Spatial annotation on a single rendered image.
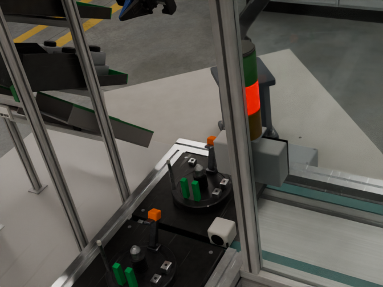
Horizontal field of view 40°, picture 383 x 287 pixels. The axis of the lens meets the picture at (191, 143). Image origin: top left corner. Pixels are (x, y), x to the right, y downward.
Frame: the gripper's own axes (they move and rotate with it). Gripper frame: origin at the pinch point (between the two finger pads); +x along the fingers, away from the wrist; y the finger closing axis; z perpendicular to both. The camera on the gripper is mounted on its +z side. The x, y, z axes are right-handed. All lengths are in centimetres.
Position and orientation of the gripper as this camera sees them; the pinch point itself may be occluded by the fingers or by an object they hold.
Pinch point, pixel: (129, 10)
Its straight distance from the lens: 129.2
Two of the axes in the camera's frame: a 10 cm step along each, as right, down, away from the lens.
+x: -5.7, 7.1, -4.2
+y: 7.7, 2.8, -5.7
